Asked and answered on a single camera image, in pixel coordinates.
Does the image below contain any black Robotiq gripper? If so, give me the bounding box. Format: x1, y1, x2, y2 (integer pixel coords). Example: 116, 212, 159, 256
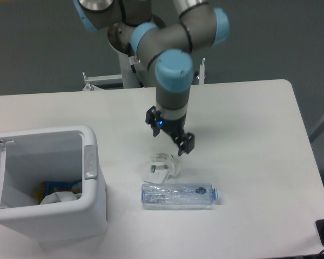
145, 106, 195, 156

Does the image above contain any white paper wrapper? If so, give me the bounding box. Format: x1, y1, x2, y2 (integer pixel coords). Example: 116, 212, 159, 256
141, 153, 181, 184

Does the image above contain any clear plastic water bottle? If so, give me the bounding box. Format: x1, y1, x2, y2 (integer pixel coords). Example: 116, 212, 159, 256
140, 183, 221, 210

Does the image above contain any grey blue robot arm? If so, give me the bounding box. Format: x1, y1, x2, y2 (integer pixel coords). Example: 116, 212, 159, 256
73, 1, 230, 154

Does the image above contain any white plastic trash can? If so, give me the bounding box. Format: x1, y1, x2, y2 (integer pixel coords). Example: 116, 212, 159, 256
0, 125, 108, 241

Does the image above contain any white crumpled tissue in bin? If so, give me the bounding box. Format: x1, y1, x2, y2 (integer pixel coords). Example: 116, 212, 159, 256
40, 192, 82, 205

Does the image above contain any blue yellow snack bag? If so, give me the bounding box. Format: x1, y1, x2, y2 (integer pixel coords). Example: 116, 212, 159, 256
33, 180, 83, 203

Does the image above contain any black cable on pedestal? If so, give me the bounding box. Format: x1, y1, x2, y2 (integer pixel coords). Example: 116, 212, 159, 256
127, 42, 146, 88

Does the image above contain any white metal base frame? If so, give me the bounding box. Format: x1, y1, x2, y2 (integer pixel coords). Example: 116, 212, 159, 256
82, 57, 207, 91

